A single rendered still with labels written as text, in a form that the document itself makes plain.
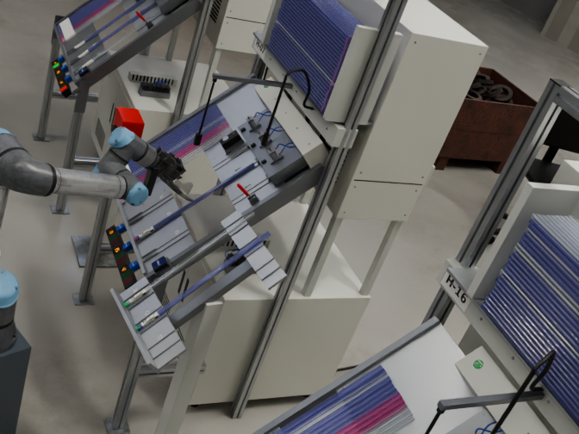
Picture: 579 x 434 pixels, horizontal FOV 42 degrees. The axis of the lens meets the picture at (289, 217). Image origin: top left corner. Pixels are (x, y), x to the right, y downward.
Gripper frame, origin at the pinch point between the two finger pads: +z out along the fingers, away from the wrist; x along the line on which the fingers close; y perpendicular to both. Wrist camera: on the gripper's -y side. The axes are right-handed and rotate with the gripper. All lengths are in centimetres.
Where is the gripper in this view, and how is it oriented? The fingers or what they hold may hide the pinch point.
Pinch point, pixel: (186, 190)
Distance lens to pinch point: 271.2
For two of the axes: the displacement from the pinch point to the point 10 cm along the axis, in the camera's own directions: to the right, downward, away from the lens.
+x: -3.7, -5.8, 7.2
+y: 7.2, -6.8, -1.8
